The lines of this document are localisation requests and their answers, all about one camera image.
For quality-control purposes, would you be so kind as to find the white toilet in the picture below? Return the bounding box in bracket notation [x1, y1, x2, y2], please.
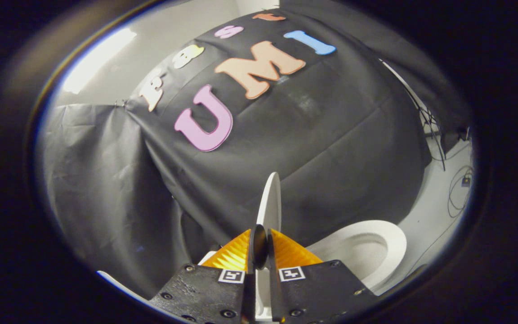
[97, 220, 407, 323]

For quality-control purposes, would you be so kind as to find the tangle of floor cables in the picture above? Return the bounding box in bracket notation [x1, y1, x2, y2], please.
[447, 164, 475, 219]

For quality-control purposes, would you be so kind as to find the black tripod stand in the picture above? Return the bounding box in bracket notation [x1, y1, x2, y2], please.
[380, 58, 447, 171]

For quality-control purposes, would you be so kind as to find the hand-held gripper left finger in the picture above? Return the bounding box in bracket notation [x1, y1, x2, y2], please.
[149, 229, 257, 324]

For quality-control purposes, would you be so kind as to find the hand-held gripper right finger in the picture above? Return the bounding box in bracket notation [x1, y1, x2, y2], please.
[267, 229, 379, 324]

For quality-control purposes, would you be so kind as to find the white toilet lid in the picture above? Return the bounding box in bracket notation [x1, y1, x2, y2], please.
[248, 172, 283, 323]

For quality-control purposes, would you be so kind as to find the black backdrop cloth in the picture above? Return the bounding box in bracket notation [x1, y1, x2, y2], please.
[39, 0, 471, 300]

